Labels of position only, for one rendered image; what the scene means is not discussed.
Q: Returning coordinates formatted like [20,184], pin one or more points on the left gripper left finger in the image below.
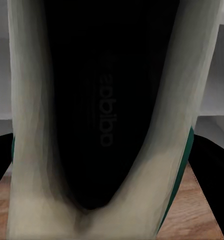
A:
[5,152]

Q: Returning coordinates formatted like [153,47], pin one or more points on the gym shoe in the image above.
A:
[105,97]

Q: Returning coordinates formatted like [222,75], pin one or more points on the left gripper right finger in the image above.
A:
[207,161]

